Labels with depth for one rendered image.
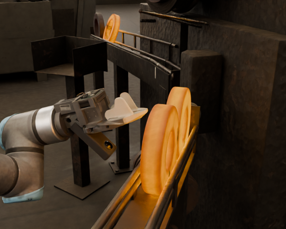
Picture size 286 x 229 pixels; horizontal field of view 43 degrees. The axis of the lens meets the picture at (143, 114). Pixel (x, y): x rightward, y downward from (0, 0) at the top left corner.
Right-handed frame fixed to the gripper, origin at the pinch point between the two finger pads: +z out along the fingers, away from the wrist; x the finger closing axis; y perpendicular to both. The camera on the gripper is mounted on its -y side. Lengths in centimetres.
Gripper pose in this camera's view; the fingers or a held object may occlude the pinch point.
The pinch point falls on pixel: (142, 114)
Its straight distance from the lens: 79.2
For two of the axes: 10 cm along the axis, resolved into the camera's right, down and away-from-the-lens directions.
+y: -3.0, -9.1, -2.8
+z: 9.1, -1.9, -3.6
